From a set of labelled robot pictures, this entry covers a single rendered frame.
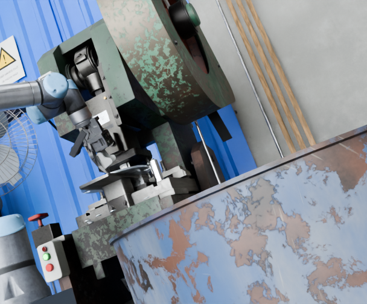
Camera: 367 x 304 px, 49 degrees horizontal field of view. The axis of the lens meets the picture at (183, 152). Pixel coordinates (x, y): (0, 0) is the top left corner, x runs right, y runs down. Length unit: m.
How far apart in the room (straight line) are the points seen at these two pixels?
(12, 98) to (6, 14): 2.85
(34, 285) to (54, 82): 0.58
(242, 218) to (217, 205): 0.02
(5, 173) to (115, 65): 0.95
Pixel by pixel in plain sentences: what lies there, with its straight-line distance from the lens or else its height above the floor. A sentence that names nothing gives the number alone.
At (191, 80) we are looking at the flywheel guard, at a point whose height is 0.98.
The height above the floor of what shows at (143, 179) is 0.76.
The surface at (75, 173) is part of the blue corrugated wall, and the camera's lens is 3.28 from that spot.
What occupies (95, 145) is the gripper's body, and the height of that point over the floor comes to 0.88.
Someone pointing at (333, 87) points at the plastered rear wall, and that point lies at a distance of 2.78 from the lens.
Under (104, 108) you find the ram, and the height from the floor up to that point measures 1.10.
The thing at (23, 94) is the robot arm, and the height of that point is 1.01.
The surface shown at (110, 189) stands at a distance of 1.59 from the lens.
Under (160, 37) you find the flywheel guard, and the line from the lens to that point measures 1.41.
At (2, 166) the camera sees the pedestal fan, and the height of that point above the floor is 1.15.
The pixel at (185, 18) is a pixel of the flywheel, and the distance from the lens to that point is 1.72.
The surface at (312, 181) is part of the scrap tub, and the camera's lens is 0.25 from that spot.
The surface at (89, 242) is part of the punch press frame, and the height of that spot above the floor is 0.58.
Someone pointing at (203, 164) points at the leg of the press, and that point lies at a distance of 1.88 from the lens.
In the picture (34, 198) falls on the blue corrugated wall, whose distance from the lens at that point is 3.52.
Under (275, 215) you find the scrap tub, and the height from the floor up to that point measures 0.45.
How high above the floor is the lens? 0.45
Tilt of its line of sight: 12 degrees up
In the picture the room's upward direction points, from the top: 21 degrees counter-clockwise
